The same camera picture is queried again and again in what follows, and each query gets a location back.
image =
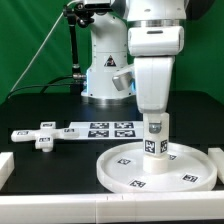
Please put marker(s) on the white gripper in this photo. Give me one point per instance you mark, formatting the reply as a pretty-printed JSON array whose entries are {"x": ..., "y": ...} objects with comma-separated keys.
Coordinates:
[{"x": 152, "y": 82}]

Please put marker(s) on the white round table top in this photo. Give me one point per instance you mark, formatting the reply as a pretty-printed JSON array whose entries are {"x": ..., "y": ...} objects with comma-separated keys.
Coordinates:
[{"x": 125, "y": 168}]

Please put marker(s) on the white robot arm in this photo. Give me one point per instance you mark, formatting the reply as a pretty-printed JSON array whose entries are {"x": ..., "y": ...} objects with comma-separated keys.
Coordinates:
[{"x": 134, "y": 44}]

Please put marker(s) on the white marker board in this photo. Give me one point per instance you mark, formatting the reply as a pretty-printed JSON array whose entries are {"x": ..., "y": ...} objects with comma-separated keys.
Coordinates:
[{"x": 108, "y": 130}]

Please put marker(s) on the white right barrier block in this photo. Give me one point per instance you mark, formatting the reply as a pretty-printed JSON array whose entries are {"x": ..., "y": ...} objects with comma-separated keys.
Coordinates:
[{"x": 217, "y": 156}]

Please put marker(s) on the white barrier block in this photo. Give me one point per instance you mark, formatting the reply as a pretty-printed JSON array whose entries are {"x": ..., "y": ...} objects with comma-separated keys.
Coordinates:
[
  {"x": 217, "y": 156},
  {"x": 6, "y": 167}
]

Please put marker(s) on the white cross-shaped table base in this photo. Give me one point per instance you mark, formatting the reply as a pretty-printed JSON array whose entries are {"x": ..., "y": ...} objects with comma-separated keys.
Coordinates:
[{"x": 44, "y": 137}]

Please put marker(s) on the white left barrier block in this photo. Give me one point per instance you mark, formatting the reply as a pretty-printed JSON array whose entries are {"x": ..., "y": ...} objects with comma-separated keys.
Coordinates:
[{"x": 6, "y": 167}]

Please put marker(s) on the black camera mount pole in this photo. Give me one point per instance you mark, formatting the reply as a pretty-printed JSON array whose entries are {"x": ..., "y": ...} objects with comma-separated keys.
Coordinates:
[{"x": 76, "y": 16}]

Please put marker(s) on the white front barrier rail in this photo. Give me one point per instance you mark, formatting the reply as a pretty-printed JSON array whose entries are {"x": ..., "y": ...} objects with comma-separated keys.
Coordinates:
[{"x": 111, "y": 208}]

